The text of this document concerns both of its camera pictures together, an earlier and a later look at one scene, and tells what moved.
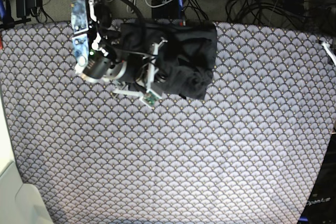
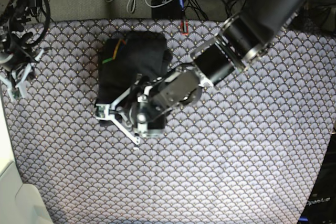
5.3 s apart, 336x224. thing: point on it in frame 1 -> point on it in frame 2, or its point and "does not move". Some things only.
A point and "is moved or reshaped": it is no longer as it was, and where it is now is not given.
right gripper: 100,65 -> 17,55
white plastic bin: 17,204 does not move
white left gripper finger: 329,52 -> 145,111
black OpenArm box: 321,207 does not move
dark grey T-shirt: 178,57 is moved or reshaped
